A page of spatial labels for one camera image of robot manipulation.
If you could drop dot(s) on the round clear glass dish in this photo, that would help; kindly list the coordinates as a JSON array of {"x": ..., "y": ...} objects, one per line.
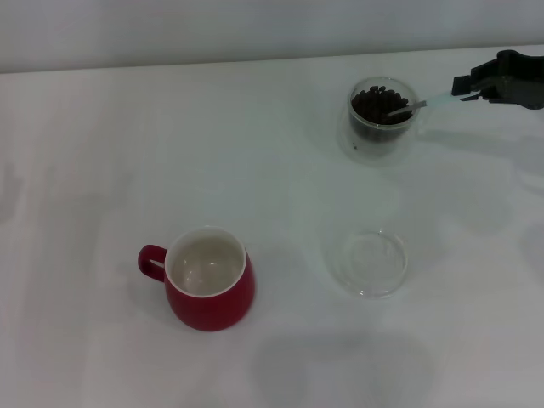
[{"x": 370, "y": 293}]

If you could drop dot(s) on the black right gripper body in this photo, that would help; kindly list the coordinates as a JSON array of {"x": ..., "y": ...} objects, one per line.
[{"x": 523, "y": 81}]

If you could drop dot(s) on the double-wall glass cup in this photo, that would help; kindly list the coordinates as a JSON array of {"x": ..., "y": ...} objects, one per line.
[{"x": 376, "y": 153}]

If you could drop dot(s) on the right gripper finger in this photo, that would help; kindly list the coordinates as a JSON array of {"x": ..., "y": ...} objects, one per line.
[
  {"x": 484, "y": 72},
  {"x": 486, "y": 95}
]

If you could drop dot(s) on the red ceramic mug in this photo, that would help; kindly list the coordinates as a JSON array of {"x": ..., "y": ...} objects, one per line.
[{"x": 204, "y": 310}]

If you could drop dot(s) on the glass cup of coffee beans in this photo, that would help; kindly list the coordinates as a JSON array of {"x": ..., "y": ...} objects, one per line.
[{"x": 374, "y": 104}]

